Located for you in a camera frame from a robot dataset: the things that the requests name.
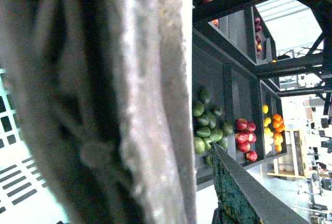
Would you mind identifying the light blue plastic basket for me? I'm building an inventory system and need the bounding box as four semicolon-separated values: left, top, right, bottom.
1;0;197;223

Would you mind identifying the pile of green mangoes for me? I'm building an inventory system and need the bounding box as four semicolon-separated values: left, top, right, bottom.
192;86;233;167

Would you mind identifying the dark wooden display stand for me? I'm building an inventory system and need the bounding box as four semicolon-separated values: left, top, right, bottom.
191;0;332;191

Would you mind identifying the pile of red apples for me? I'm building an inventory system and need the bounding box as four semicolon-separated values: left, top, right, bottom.
235;118;258;162

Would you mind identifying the pile of yellow lemons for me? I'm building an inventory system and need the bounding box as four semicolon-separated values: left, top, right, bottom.
262;104;273;155

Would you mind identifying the pile of oranges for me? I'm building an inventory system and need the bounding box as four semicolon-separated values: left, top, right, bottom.
272;114;285;152

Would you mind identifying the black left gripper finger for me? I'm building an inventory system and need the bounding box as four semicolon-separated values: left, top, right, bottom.
210;144;308;224

